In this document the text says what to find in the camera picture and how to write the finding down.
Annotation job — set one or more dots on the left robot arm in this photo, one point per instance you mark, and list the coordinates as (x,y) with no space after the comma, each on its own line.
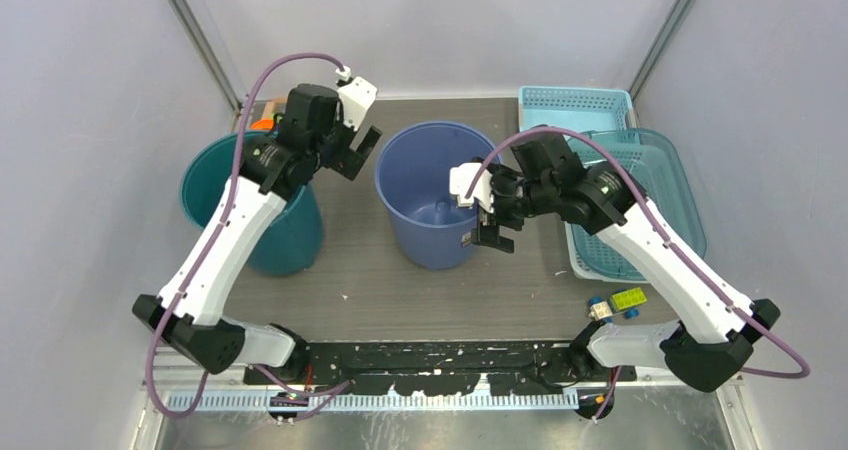
(188,310)

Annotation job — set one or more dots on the teal plastic basket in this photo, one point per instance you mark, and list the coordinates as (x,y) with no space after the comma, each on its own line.
(634,252)

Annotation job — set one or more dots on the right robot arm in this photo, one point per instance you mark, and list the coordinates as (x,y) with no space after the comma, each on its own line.
(716,326)

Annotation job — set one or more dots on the lime green toy brick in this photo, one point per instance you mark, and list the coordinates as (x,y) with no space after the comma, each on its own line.
(626,300)

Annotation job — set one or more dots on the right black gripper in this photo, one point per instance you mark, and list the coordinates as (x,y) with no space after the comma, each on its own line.
(500,177)

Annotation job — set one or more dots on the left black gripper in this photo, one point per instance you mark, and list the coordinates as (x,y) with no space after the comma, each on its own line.
(348,159)

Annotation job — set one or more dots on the light blue plastic basket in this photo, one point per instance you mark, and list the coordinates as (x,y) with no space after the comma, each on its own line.
(576,108)

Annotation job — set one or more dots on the small toy car blue wheels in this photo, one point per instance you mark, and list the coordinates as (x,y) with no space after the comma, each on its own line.
(600,310)

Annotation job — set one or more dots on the blue plastic bucket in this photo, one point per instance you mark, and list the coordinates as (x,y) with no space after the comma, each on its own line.
(412,180)

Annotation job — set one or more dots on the teal plastic bucket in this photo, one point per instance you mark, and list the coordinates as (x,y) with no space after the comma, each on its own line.
(289,245)

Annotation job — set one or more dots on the white cable duct strip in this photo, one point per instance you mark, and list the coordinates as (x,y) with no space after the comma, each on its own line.
(258,400)

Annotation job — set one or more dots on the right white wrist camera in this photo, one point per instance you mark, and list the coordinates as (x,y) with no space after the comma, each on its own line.
(470,184)

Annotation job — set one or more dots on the orange toy arch block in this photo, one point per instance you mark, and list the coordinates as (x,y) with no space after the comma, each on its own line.
(264,124)

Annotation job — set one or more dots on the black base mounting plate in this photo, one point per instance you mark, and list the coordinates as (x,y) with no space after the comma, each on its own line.
(442,368)

